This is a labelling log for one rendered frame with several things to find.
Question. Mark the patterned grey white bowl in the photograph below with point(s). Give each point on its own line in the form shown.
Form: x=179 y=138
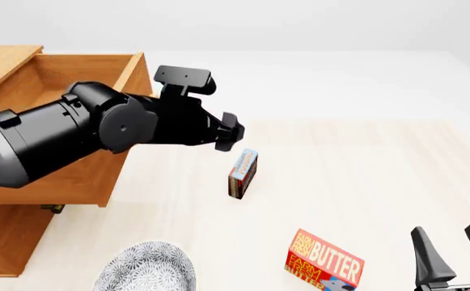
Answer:
x=149 y=269

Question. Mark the chocolate pudding box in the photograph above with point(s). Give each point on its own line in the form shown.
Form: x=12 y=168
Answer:
x=242 y=175

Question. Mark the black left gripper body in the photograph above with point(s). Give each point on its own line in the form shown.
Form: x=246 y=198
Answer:
x=229 y=133

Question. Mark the grey and black left robot arm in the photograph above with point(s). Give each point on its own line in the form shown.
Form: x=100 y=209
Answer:
x=56 y=136

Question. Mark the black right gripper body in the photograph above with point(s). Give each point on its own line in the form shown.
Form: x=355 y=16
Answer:
x=461 y=286

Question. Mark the flat black plate on stalk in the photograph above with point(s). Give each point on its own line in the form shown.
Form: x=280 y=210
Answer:
x=184 y=76

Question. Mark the red butter box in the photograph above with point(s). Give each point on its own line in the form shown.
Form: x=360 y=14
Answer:
x=331 y=263

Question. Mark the wooden cabinet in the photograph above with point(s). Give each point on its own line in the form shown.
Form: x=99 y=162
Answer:
x=0 y=239

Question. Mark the wooden drawer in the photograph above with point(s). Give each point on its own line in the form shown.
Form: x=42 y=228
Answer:
x=77 y=182

